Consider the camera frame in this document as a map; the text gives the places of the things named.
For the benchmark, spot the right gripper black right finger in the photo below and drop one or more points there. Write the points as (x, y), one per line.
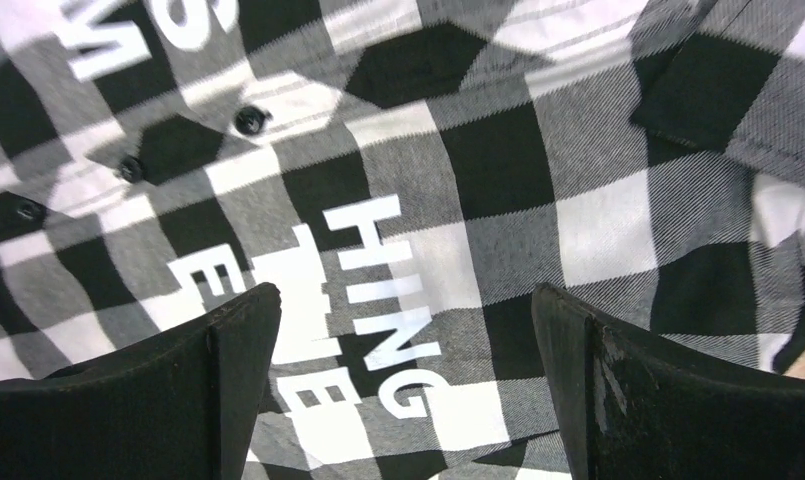
(633, 405)

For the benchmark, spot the black white plaid shirt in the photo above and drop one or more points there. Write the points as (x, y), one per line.
(406, 172)

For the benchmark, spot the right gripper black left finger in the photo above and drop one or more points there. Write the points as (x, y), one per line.
(179, 405)

